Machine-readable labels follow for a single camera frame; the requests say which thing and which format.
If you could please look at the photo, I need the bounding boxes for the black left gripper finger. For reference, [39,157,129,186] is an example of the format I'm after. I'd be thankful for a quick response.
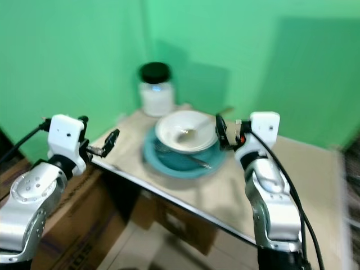
[105,128,120,155]

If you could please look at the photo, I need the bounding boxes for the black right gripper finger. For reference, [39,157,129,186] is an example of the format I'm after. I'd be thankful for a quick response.
[215,114,231,150]

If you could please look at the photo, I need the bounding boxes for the spoon in bowl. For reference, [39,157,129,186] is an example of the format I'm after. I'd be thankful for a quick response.
[177,115,217,142]

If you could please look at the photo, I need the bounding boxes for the metal fork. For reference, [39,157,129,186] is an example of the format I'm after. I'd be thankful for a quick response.
[154,145,214,170]

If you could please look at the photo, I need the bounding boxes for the white bowl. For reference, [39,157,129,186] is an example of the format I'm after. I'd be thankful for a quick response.
[154,109,219,155]

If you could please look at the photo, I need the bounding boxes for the teal plate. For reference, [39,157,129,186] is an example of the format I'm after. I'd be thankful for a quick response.
[142,126,229,179]

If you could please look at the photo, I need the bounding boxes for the glass jar with black lid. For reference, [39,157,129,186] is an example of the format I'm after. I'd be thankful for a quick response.
[138,61,176,118]

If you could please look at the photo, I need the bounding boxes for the small brown cardboard box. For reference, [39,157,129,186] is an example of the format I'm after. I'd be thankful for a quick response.
[148,194,221,257]

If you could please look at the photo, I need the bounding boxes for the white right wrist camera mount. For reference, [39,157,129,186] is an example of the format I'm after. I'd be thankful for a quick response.
[249,111,281,149]

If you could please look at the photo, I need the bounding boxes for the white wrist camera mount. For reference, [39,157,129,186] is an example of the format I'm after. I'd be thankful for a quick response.
[47,114,89,174]
[249,111,281,149]

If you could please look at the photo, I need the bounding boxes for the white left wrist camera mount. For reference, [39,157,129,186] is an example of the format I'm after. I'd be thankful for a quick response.
[47,114,89,174]

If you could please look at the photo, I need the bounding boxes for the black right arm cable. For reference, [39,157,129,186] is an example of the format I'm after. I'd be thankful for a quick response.
[249,130,326,270]

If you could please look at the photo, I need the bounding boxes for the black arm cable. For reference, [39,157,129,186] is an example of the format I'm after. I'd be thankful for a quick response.
[0,124,50,165]
[249,130,326,270]

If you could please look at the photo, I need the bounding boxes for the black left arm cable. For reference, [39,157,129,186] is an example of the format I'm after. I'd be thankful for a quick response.
[0,124,50,165]

